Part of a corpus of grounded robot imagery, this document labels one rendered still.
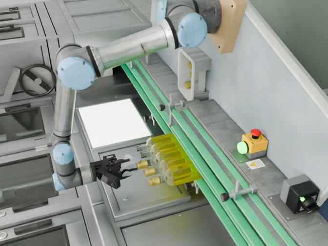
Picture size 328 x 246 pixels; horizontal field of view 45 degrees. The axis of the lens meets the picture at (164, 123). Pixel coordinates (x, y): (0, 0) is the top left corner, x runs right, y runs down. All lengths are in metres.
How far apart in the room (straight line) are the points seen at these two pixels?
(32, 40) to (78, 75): 1.10
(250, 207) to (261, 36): 0.58
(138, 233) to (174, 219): 0.16
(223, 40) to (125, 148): 0.77
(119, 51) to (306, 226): 0.82
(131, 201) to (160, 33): 0.73
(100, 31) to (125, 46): 1.09
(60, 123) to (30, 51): 0.92
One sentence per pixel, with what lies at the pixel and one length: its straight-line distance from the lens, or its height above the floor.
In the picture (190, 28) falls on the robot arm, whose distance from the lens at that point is 1.39.
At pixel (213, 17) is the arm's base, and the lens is 1.56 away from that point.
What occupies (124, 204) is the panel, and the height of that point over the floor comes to 1.26.
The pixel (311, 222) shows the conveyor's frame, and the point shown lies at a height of 0.81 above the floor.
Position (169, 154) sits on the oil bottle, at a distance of 1.69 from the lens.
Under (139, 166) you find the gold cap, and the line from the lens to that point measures 1.67.
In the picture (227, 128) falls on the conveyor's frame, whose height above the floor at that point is 0.80.
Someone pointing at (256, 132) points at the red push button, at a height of 0.79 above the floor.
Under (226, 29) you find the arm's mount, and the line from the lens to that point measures 1.54.
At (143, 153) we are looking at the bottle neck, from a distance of 1.72.
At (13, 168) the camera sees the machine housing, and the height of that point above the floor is 1.69.
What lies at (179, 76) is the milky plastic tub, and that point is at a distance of 1.96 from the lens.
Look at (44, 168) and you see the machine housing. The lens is 2.02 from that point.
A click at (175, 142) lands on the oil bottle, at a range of 1.76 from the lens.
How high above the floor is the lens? 1.52
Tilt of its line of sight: 17 degrees down
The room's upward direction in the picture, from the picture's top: 102 degrees counter-clockwise
